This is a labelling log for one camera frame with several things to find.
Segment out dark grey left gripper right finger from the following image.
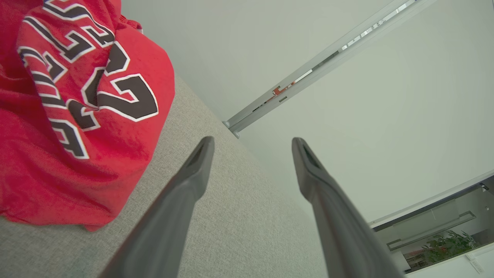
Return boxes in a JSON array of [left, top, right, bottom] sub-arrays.
[[292, 137, 406, 278]]

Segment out red number 23 basketball jersey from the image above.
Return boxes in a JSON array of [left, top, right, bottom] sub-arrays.
[[0, 0, 176, 231]]

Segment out glass window with white frame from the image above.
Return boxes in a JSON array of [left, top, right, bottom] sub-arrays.
[[369, 170, 494, 278]]

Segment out grey fabric sofa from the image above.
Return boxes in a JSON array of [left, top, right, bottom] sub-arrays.
[[0, 73, 328, 278]]

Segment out grey double partition post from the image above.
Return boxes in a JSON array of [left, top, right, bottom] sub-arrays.
[[223, 0, 438, 139]]

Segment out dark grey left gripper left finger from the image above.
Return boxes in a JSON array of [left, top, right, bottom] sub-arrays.
[[100, 136, 215, 278]]

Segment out green leafy plant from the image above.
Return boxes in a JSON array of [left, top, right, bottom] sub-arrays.
[[423, 231, 481, 267]]

